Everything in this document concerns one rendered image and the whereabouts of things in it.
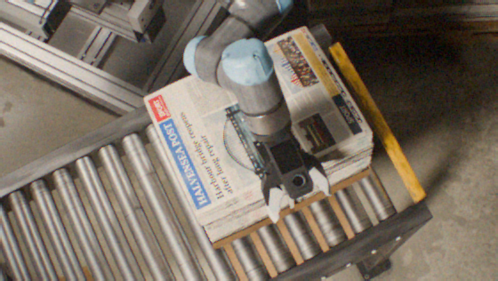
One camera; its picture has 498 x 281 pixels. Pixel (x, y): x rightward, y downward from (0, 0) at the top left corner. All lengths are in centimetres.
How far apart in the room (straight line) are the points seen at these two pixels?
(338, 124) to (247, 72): 31
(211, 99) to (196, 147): 11
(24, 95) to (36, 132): 17
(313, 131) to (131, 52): 118
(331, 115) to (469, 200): 121
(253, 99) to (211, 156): 25
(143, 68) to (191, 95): 97
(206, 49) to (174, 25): 123
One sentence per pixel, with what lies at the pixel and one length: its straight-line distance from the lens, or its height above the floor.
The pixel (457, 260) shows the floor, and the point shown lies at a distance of 240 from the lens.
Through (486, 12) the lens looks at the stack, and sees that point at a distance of 246.
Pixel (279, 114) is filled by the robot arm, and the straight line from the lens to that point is 112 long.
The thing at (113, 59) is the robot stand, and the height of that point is 21.
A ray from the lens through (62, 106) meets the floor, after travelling 259.
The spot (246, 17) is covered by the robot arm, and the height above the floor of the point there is 126.
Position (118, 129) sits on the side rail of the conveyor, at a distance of 163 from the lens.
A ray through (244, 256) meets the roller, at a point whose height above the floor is 80.
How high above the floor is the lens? 230
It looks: 72 degrees down
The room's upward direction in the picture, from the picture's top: 7 degrees counter-clockwise
